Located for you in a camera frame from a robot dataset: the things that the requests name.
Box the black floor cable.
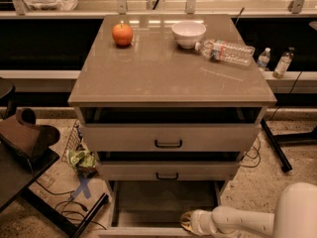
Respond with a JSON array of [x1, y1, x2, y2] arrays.
[[34, 178, 113, 238]]

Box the clear lying water bottle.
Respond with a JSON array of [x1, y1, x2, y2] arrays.
[[194, 39, 255, 66]]

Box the black cable behind cabinet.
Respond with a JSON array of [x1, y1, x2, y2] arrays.
[[239, 135, 263, 169]]

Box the standing bottle with yellow liquid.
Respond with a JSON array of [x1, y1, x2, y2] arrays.
[[272, 47, 294, 79]]

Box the wire basket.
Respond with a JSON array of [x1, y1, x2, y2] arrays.
[[61, 120, 82, 163]]

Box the grey drawer cabinet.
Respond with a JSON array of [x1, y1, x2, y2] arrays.
[[67, 13, 277, 205]]

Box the black stand base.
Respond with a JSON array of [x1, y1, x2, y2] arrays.
[[261, 119, 317, 174]]

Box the green chip bag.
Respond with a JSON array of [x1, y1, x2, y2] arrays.
[[66, 150, 96, 173]]

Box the white bowl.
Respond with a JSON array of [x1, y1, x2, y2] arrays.
[[171, 21, 206, 49]]

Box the grey drawer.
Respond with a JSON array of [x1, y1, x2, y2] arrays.
[[96, 152, 239, 180], [80, 122, 262, 152], [98, 180, 220, 238]]

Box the black table leg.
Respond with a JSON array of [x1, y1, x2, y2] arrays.
[[21, 188, 109, 238]]

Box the small standing water bottle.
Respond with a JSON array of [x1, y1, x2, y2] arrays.
[[257, 48, 270, 71]]

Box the red apple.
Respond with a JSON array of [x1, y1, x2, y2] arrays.
[[112, 23, 133, 47]]

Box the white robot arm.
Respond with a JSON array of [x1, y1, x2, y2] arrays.
[[180, 182, 317, 238]]

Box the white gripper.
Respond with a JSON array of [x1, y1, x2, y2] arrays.
[[180, 210, 213, 236]]

